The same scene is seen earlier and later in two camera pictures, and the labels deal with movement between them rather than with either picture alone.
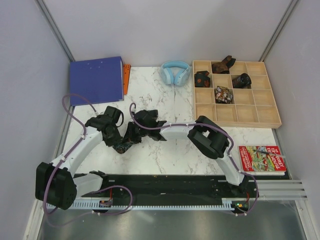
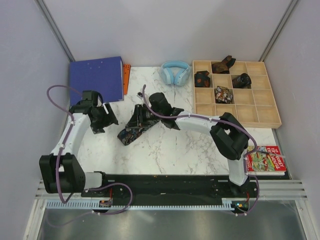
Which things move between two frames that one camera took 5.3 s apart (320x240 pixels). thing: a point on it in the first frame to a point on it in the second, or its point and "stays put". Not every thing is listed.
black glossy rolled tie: (243, 81) stays put
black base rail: (178, 188) stays put
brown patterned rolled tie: (223, 67) stays put
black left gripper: (110, 143) to (109, 119)
